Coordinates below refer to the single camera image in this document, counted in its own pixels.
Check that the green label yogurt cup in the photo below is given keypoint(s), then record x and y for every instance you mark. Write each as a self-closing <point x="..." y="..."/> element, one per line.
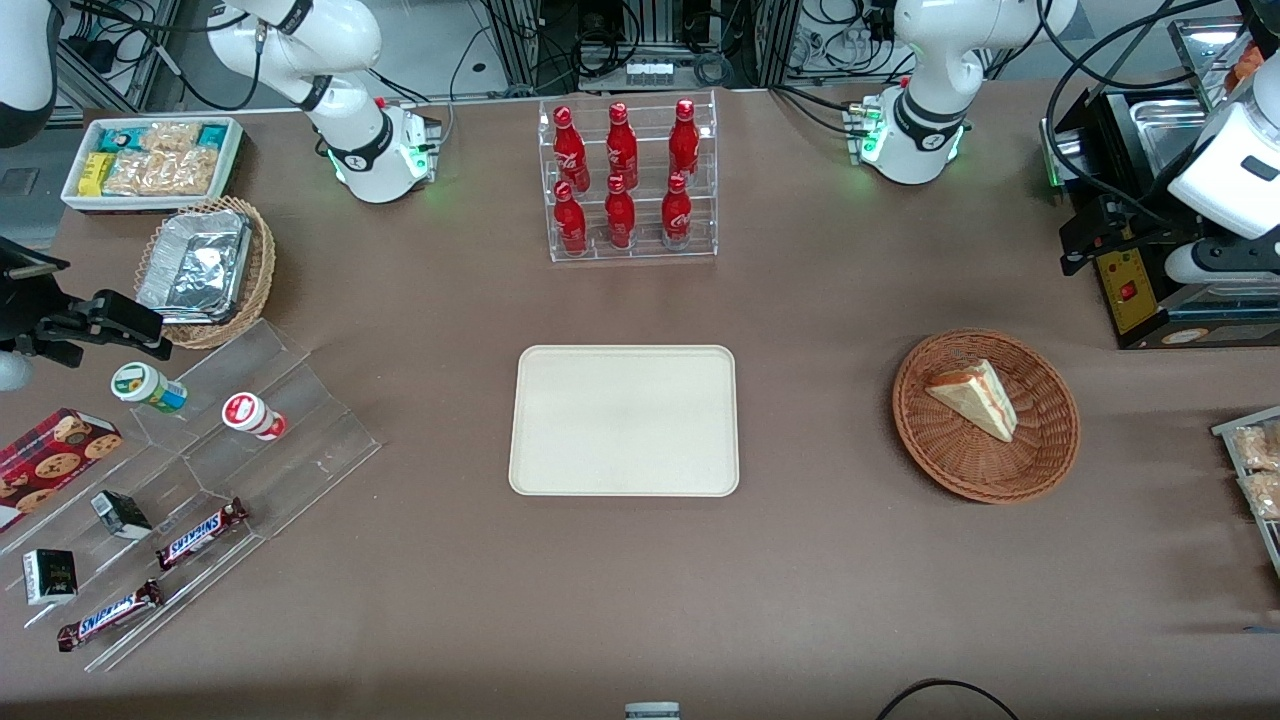
<point x="145" y="385"/>

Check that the black countertop appliance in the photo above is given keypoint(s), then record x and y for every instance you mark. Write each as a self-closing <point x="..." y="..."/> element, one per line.
<point x="1140" y="300"/>

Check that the small grey black device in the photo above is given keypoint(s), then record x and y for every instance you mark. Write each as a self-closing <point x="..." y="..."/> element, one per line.
<point x="652" y="711"/>

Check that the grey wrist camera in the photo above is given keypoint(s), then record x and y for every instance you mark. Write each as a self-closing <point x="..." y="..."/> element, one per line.
<point x="1200" y="262"/>
<point x="10" y="370"/>

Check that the brown round wicker basket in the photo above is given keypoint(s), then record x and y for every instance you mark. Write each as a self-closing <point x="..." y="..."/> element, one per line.
<point x="950" y="440"/>

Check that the red cola bottle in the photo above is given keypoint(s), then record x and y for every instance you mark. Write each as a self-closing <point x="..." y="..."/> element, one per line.
<point x="622" y="140"/>
<point x="620" y="212"/>
<point x="568" y="145"/>
<point x="677" y="210"/>
<point x="684" y="135"/>
<point x="569" y="215"/>

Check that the beige rectangular tray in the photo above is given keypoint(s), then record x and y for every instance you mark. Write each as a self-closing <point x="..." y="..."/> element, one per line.
<point x="625" y="420"/>

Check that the white rectangular snack bin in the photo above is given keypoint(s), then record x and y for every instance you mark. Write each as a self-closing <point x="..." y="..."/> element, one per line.
<point x="235" y="140"/>

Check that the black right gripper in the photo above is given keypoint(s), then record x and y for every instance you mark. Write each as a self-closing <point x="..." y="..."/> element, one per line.
<point x="22" y="305"/>

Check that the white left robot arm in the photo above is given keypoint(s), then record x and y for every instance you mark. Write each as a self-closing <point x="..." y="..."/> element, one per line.
<point x="925" y="90"/>

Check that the red cookie box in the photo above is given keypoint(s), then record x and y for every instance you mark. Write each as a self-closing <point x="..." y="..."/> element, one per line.
<point x="50" y="460"/>

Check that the light oval wicker basket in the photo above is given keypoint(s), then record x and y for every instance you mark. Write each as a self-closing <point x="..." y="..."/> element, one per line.
<point x="260" y="270"/>

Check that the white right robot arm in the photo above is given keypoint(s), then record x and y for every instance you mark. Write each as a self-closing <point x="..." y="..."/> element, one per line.
<point x="330" y="60"/>

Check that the yellow snack pack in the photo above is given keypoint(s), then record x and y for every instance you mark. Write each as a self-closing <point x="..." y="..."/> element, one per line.
<point x="95" y="172"/>

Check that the brown snickers bar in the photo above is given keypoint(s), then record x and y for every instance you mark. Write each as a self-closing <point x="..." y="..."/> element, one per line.
<point x="200" y="532"/>
<point x="108" y="614"/>

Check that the shiny metal tray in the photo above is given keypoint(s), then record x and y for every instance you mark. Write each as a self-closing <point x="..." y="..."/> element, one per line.
<point x="1205" y="50"/>

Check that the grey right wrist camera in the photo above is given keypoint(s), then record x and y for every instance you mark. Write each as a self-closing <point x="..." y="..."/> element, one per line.
<point x="10" y="370"/>

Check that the large clear cracker bag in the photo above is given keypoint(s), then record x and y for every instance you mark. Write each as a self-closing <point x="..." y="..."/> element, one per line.
<point x="165" y="172"/>

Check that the clear acrylic stepped display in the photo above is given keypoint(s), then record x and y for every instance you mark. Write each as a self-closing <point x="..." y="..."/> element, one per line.
<point x="300" y="440"/>

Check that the clear acrylic bottle rack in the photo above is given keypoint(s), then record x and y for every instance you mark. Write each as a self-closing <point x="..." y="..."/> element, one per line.
<point x="630" y="250"/>

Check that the aluminium foil container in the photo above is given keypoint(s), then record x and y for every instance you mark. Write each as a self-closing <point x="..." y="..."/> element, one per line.
<point x="195" y="265"/>

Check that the grey tray with snack bags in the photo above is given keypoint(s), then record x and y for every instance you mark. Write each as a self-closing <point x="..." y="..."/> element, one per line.
<point x="1258" y="470"/>

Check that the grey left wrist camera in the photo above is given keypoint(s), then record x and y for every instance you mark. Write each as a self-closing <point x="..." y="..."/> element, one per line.
<point x="1200" y="262"/>

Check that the triangular sandwich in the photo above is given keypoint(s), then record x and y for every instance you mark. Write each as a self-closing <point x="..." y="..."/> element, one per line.
<point x="980" y="398"/>

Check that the teal snack pack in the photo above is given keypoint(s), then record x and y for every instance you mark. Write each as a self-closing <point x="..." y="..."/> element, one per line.
<point x="212" y="136"/>
<point x="122" y="137"/>

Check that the small clear cracker bag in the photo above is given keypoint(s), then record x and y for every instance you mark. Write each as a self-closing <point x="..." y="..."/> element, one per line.
<point x="172" y="137"/>

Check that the grey power strip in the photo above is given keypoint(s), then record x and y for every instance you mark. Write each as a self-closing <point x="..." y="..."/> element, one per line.
<point x="650" y="72"/>

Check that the red label yogurt cup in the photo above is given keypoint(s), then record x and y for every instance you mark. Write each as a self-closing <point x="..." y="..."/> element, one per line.
<point x="252" y="414"/>

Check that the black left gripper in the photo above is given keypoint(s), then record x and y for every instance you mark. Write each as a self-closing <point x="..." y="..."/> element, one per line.
<point x="1143" y="222"/>

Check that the small black box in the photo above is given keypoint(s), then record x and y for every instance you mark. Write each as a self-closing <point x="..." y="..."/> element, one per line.
<point x="120" y="514"/>
<point x="48" y="576"/>

